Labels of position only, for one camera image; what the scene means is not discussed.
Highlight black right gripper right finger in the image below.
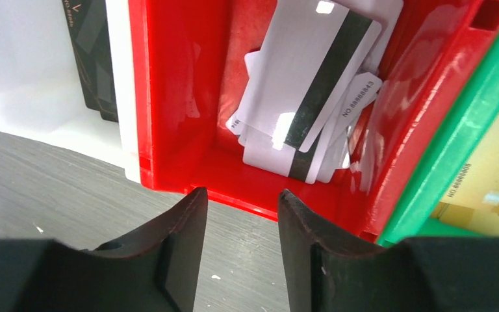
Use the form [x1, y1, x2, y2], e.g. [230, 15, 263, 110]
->
[277, 190, 499, 311]

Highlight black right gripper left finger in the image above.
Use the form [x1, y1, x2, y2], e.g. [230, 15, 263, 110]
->
[0, 187, 209, 311]

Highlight white magnetic stripe card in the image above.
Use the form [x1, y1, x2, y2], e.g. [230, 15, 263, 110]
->
[236, 1, 382, 152]

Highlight yellow card in green bin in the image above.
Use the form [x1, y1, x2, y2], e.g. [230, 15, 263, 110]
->
[431, 114, 499, 236]

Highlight cards in red bin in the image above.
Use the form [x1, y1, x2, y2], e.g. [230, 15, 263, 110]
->
[225, 1, 403, 184]

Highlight red plastic bin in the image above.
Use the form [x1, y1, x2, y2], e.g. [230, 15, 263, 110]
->
[129, 1, 499, 241]

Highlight green plastic bin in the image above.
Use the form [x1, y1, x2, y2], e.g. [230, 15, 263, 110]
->
[376, 35, 499, 247]

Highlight white plastic bin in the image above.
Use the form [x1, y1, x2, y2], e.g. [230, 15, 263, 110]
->
[0, 1, 141, 183]

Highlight black leather wallet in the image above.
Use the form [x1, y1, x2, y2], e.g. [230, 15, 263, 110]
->
[61, 0, 118, 123]

